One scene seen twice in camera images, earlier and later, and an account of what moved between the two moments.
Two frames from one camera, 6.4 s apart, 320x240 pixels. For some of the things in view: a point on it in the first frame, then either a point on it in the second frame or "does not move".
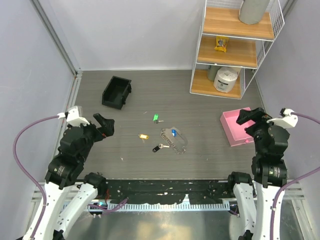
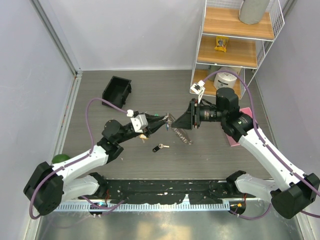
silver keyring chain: [165, 135] → [168, 120]
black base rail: [162, 191] does not move
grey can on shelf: [212, 72] does not move
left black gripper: [107, 124] → [152, 126]
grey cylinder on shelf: [251, 11] does not move
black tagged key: [160, 146] does not move
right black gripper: [245, 115] → [191, 117]
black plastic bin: [114, 95] does not move
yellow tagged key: [143, 137] does not move
